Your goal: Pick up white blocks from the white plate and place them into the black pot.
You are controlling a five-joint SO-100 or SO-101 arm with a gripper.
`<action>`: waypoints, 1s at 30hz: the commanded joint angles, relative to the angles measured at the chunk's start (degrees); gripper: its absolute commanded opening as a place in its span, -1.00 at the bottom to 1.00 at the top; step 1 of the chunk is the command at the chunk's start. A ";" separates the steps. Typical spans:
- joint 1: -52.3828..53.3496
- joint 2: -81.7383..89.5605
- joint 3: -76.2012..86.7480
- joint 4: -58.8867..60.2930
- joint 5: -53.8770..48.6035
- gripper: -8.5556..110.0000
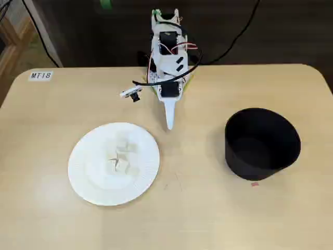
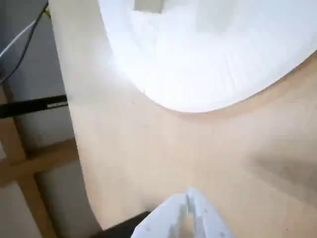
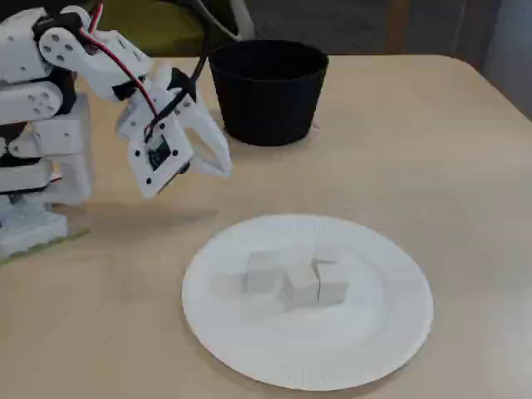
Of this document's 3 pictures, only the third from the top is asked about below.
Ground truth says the white chair frame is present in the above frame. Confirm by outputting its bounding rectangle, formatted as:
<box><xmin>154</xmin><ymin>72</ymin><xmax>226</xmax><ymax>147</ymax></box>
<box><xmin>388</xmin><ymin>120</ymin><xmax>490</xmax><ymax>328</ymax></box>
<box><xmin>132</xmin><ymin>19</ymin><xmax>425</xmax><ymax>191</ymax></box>
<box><xmin>195</xmin><ymin>0</ymin><xmax>255</xmax><ymax>42</ymax></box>

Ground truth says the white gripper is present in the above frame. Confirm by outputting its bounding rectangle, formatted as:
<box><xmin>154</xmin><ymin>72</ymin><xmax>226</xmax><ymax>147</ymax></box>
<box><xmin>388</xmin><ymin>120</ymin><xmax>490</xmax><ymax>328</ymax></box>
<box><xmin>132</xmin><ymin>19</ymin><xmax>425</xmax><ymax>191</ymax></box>
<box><xmin>115</xmin><ymin>62</ymin><xmax>233</xmax><ymax>179</ymax></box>

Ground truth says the yellow-green chair seat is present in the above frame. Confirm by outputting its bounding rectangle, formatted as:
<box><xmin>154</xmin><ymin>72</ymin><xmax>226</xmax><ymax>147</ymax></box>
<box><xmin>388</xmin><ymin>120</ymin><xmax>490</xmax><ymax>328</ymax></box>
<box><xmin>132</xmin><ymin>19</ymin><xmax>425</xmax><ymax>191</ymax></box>
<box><xmin>97</xmin><ymin>0</ymin><xmax>221</xmax><ymax>57</ymax></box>

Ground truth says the green base plate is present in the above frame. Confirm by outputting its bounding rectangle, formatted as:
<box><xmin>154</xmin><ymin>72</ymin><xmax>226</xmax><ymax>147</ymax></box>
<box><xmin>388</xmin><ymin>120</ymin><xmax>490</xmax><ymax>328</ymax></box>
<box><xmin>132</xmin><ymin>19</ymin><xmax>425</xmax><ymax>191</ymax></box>
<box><xmin>0</xmin><ymin>227</ymin><xmax>91</xmax><ymax>265</ymax></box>

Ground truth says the black camera cable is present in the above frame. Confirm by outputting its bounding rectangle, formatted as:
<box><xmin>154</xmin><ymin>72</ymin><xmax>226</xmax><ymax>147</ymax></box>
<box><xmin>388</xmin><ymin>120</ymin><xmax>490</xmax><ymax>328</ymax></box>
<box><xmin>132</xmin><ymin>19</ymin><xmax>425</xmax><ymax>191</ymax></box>
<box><xmin>143</xmin><ymin>22</ymin><xmax>215</xmax><ymax>140</ymax></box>

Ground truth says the brown wooden post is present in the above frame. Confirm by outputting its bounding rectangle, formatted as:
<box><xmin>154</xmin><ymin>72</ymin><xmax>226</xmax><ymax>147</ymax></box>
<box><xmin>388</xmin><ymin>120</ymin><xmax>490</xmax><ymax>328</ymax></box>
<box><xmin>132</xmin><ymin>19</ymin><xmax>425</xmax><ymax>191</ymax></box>
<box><xmin>385</xmin><ymin>0</ymin><xmax>413</xmax><ymax>55</ymax></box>

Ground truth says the black pot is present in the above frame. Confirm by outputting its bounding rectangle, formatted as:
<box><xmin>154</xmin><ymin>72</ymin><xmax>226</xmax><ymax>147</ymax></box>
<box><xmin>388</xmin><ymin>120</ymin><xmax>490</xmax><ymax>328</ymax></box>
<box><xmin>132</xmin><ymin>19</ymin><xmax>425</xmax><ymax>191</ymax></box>
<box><xmin>209</xmin><ymin>39</ymin><xmax>330</xmax><ymax>147</ymax></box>

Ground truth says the red servo wire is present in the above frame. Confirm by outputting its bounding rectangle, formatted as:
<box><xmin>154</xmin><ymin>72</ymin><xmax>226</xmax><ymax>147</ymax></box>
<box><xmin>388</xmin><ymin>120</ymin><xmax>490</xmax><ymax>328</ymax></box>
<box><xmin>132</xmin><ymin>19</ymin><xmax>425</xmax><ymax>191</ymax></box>
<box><xmin>81</xmin><ymin>0</ymin><xmax>161</xmax><ymax>126</ymax></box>

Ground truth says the white paper plate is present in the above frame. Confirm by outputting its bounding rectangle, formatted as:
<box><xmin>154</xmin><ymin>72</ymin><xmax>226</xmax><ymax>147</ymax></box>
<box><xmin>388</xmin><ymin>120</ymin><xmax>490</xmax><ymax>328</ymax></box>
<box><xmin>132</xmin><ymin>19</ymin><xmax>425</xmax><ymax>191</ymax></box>
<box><xmin>180</xmin><ymin>213</ymin><xmax>435</xmax><ymax>392</ymax></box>

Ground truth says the white cube block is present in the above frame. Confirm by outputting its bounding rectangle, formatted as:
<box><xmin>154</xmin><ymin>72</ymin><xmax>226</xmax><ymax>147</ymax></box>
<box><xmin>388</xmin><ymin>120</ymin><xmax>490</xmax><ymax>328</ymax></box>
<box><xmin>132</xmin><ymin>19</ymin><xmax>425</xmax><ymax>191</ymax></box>
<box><xmin>312</xmin><ymin>258</ymin><xmax>348</xmax><ymax>305</ymax></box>
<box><xmin>246</xmin><ymin>249</ymin><xmax>283</xmax><ymax>297</ymax></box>
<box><xmin>283</xmin><ymin>268</ymin><xmax>321</xmax><ymax>312</ymax></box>
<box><xmin>282</xmin><ymin>244</ymin><xmax>317</xmax><ymax>273</ymax></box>

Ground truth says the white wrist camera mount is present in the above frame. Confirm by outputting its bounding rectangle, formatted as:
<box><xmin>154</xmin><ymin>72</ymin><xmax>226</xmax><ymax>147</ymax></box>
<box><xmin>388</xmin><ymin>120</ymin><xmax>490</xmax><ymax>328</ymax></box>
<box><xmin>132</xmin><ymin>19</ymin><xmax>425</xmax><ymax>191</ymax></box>
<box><xmin>127</xmin><ymin>122</ymin><xmax>195</xmax><ymax>200</ymax></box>

